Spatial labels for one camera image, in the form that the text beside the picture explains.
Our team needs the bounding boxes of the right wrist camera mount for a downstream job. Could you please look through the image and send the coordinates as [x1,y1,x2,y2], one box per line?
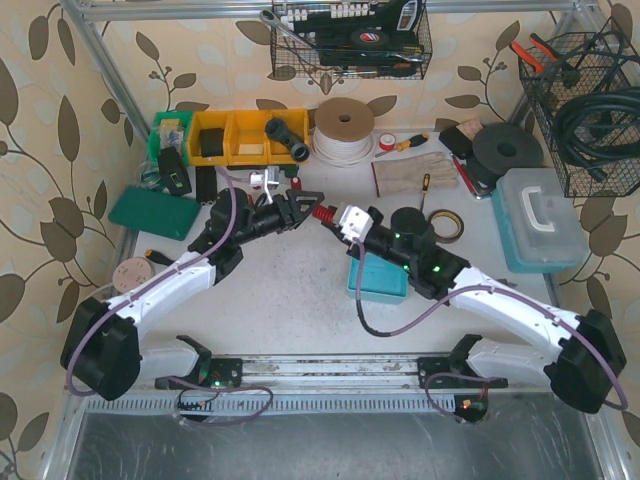
[334,205,374,242]

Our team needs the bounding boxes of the wire basket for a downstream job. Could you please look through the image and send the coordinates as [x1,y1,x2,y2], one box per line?
[509,4,639,198]
[264,1,432,84]

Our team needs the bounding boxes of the white peg fixture base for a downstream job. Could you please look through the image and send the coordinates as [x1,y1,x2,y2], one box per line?
[287,175,302,190]

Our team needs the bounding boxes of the black disc spool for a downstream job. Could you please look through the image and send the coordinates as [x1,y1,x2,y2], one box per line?
[466,123,544,187]

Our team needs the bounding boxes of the top wire basket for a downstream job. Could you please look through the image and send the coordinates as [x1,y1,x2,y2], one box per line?
[264,1,432,84]

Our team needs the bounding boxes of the brown tape roll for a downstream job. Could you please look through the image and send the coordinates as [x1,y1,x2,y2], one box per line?
[427,209,465,244]

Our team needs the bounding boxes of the aluminium front rail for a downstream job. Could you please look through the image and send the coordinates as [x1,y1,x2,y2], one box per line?
[63,352,606,416]

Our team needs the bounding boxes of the pink round power strip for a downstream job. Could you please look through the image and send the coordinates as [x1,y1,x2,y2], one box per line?
[112,257,155,293]

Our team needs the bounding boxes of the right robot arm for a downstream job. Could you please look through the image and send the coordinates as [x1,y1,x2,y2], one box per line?
[313,205,629,414]

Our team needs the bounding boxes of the teal clear toolbox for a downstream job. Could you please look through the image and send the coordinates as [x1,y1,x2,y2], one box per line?
[491,168,589,274]

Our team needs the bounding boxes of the red utility knife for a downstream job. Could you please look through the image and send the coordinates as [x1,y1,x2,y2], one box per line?
[450,153,492,200]

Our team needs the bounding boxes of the black green meter device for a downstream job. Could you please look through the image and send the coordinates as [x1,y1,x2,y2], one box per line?
[157,147,192,196]

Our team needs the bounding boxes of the black coiled hose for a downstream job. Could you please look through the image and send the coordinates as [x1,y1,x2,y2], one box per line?
[553,86,640,174]

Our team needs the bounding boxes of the yellow storage bin right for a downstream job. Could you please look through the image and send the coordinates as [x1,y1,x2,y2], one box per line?
[264,109,310,165]

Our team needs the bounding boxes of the white cable spool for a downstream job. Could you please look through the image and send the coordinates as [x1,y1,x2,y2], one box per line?
[312,97,375,168]

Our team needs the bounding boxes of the beige work glove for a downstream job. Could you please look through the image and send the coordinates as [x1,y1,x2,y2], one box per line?
[372,152,458,197]

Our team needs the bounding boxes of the green foam pad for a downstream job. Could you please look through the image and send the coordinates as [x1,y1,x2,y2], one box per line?
[108,186,201,241]

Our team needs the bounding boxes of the yellow black slim screwdriver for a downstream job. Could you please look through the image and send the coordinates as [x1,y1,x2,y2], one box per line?
[419,174,431,213]

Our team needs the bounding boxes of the red large spring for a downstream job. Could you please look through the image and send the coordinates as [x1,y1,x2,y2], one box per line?
[249,172,264,189]

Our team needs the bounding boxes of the black pipe fitting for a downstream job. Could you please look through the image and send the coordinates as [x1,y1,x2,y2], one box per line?
[265,118,310,163]

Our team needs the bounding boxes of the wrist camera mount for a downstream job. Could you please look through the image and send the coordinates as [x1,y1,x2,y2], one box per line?
[262,165,280,204]
[334,205,374,242]

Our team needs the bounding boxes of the brass padlock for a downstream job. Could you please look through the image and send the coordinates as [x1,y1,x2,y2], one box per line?
[497,278,518,289]

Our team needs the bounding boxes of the blue plastic tray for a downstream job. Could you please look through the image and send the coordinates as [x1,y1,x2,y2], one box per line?
[361,253,409,305]

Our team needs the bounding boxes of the green storage bin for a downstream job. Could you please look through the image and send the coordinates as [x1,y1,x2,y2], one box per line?
[147,111,193,166]

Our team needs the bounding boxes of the silver wrench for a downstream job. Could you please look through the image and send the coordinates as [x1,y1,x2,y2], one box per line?
[259,10,316,51]

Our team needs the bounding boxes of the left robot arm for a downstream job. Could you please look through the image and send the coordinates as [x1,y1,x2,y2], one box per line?
[60,187,324,401]

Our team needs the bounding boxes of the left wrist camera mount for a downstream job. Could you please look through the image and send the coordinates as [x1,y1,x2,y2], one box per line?
[262,165,280,204]

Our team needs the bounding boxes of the black slotted block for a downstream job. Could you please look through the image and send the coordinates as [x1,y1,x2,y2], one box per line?
[195,166,218,205]

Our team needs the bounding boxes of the right wire basket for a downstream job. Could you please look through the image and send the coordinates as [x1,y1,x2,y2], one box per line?
[509,4,639,198]

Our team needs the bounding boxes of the yellow storage bin left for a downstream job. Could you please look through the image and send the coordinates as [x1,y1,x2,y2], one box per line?
[187,111,231,167]

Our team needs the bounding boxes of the orange handled pliers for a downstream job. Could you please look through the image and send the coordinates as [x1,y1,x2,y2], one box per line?
[509,33,560,74]

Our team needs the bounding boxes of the red white tape roll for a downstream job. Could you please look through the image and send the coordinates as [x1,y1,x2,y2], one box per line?
[379,133,396,151]

